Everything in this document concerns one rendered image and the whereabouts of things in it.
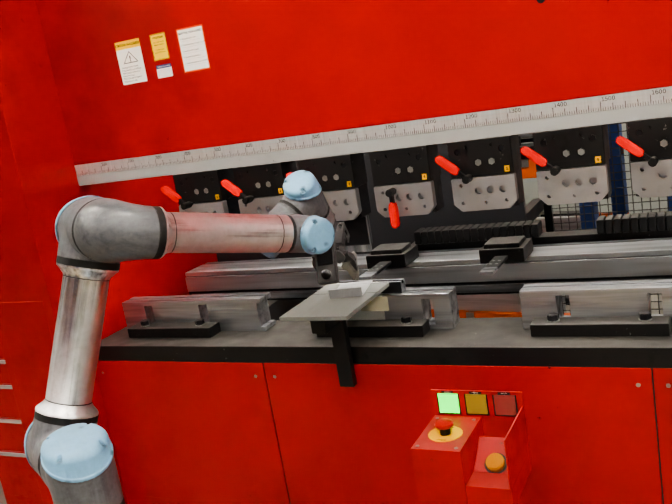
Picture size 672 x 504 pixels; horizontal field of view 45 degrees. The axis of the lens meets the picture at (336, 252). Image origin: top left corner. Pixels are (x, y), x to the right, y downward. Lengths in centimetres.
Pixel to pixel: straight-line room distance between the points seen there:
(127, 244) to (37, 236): 98
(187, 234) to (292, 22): 76
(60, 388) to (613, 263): 136
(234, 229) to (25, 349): 119
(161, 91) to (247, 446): 100
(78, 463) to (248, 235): 50
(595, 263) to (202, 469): 124
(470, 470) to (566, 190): 64
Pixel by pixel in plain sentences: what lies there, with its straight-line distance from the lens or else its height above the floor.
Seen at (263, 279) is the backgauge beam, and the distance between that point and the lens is 255.
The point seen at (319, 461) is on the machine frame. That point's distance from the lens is 223.
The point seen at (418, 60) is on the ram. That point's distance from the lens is 192.
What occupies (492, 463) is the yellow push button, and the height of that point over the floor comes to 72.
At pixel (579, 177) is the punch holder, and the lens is 186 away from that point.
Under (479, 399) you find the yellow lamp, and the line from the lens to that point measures 177.
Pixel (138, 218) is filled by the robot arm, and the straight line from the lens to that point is 144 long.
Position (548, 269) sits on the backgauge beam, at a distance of 221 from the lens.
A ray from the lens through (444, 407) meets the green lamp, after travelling 181.
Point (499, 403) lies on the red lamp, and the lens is 176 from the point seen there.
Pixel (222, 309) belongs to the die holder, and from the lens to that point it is 234.
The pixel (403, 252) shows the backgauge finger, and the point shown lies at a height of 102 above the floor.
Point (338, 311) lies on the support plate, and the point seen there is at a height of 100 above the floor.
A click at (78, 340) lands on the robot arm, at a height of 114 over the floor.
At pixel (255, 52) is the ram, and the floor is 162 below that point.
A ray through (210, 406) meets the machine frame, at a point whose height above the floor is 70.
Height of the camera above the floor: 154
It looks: 12 degrees down
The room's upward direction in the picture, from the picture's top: 10 degrees counter-clockwise
